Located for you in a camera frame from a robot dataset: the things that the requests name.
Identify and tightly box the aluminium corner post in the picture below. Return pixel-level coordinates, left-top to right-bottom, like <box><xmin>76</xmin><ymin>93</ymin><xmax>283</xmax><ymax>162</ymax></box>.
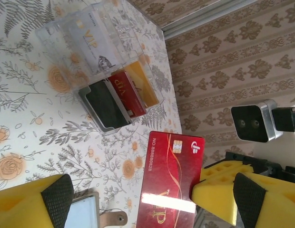
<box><xmin>160</xmin><ymin>0</ymin><xmax>260</xmax><ymax>40</ymax></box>

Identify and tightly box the clear acrylic card holder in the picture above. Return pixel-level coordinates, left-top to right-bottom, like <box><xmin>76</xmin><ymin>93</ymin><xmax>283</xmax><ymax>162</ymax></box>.
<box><xmin>34</xmin><ymin>0</ymin><xmax>166</xmax><ymax>137</ymax></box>

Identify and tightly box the red VIP card with chip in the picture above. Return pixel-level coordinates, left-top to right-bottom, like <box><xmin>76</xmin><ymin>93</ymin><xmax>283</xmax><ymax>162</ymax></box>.
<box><xmin>135</xmin><ymin>130</ymin><xmax>207</xmax><ymax>228</ymax></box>

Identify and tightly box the yellow card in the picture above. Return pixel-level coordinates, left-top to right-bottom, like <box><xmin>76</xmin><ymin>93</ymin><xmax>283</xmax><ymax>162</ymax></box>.
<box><xmin>125</xmin><ymin>60</ymin><xmax>160</xmax><ymax>110</ymax></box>

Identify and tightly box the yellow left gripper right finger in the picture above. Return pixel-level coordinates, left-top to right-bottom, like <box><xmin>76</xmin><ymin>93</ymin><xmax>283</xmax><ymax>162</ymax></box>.
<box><xmin>233</xmin><ymin>172</ymin><xmax>295</xmax><ymax>228</ymax></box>

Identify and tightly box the white VIP card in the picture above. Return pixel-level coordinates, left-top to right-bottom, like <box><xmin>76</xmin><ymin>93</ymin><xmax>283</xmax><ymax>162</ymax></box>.
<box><xmin>64</xmin><ymin>10</ymin><xmax>118</xmax><ymax>75</ymax></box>

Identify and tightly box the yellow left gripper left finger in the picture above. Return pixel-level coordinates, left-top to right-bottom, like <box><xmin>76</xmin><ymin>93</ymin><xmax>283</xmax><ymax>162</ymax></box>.
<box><xmin>0</xmin><ymin>174</ymin><xmax>74</xmax><ymax>228</ymax></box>

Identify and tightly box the black card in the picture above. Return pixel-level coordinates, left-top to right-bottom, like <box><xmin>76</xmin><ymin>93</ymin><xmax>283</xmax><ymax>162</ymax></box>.
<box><xmin>85</xmin><ymin>80</ymin><xmax>129</xmax><ymax>129</ymax></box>

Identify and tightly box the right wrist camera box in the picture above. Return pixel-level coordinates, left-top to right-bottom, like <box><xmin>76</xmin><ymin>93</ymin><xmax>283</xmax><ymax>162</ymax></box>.
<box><xmin>230</xmin><ymin>98</ymin><xmax>285</xmax><ymax>143</ymax></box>

